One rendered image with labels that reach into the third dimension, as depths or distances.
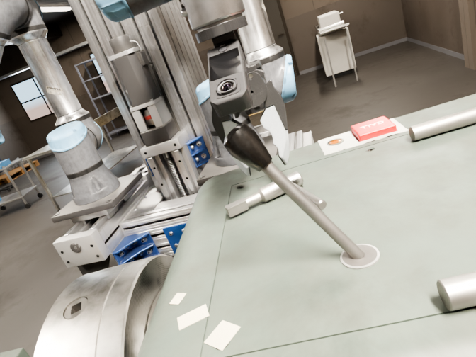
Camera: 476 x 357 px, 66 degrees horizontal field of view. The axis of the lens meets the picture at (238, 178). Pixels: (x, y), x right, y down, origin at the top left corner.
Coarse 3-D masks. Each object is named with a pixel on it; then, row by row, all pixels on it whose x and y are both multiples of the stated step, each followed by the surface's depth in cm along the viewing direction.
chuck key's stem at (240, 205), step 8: (288, 176) 51; (296, 176) 51; (272, 184) 51; (264, 192) 50; (272, 192) 50; (280, 192) 51; (240, 200) 50; (248, 200) 50; (256, 200) 50; (264, 200) 50; (232, 208) 49; (240, 208) 50; (248, 208) 50; (232, 216) 50
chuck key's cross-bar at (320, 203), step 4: (264, 144) 72; (296, 184) 49; (300, 188) 47; (304, 192) 46; (308, 192) 46; (308, 196) 45; (312, 196) 44; (316, 196) 44; (312, 200) 44; (316, 200) 43; (320, 200) 42; (316, 204) 43; (320, 204) 42; (324, 204) 42; (320, 208) 42
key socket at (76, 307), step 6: (78, 300) 48; (84, 300) 48; (72, 306) 48; (78, 306) 48; (84, 306) 47; (66, 312) 47; (72, 312) 47; (78, 312) 46; (66, 318) 46; (72, 318) 46
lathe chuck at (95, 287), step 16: (96, 272) 56; (112, 272) 52; (80, 288) 51; (96, 288) 49; (64, 304) 48; (96, 304) 46; (48, 320) 47; (64, 320) 46; (80, 320) 45; (96, 320) 44; (48, 336) 45; (64, 336) 44; (80, 336) 44; (96, 336) 43; (48, 352) 44; (64, 352) 43; (80, 352) 42
